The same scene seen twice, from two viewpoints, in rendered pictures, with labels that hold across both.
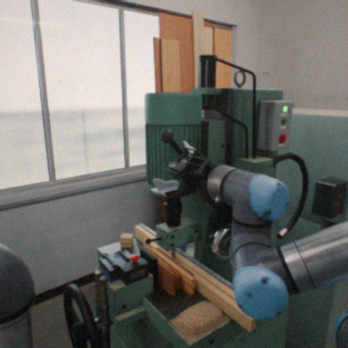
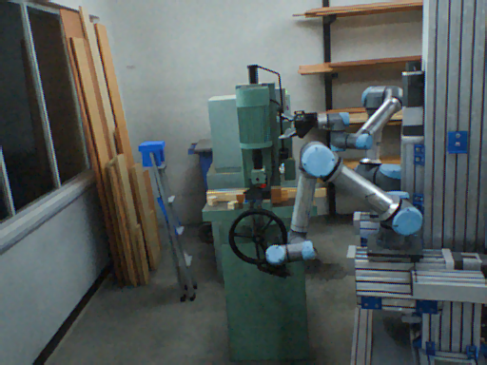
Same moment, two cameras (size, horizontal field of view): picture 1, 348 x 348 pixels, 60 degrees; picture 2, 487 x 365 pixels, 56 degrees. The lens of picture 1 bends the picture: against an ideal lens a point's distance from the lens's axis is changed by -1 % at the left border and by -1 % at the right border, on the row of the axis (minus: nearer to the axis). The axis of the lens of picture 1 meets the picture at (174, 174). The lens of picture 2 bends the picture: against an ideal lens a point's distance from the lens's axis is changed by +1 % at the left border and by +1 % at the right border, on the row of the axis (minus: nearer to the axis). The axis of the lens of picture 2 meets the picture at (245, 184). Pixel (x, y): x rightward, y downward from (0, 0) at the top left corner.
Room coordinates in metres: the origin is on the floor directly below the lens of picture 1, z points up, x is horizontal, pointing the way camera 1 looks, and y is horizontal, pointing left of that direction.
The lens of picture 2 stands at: (-0.61, 1.84, 1.60)
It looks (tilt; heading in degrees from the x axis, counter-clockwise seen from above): 14 degrees down; 312
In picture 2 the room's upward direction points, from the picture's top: 5 degrees counter-clockwise
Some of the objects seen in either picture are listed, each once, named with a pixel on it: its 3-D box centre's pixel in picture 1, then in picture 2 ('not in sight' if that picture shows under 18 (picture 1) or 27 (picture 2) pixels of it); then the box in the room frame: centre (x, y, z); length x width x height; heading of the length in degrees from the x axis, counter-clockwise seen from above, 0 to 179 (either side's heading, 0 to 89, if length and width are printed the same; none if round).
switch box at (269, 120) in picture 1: (275, 125); (281, 101); (1.02, -0.34, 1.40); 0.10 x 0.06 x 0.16; 126
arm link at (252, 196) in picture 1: (254, 195); (338, 121); (0.54, -0.15, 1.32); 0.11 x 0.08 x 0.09; 36
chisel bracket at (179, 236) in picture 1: (178, 234); (259, 176); (0.96, -0.01, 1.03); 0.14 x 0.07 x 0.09; 126
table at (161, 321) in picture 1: (147, 287); (259, 210); (0.88, 0.09, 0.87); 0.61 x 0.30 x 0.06; 36
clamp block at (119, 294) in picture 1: (123, 284); (258, 206); (0.83, 0.16, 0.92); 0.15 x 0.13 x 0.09; 36
